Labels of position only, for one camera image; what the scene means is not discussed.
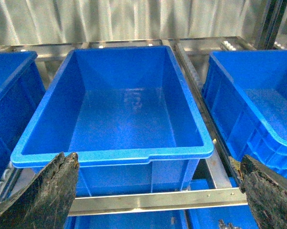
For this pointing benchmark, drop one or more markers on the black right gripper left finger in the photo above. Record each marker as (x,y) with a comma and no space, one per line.
(46,201)

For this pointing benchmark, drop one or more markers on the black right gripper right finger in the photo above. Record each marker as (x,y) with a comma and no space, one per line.
(265,190)

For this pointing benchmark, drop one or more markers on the blue lower right bin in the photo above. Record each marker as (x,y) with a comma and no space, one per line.
(208,218)

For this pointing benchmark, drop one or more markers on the blue bin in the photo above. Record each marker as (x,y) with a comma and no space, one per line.
(129,115)
(171,219)
(21,90)
(246,95)
(208,218)

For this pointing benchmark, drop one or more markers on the small black metal parts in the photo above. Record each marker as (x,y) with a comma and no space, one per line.
(223,225)

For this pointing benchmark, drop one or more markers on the blue lower middle bin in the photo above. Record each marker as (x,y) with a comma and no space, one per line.
(171,219)

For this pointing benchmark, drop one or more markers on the blue right upper bin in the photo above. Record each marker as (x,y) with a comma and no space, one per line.
(246,95)

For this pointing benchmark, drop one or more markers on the blue left upper bin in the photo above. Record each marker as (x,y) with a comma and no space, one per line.
(21,90)

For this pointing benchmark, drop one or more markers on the blue middle upper bin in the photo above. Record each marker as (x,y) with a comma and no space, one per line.
(129,115)

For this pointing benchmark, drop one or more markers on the metal shelf front rail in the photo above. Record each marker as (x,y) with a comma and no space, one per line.
(207,198)

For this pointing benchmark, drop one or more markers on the metal shelf divider rail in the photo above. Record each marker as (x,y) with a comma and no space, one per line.
(214,166)

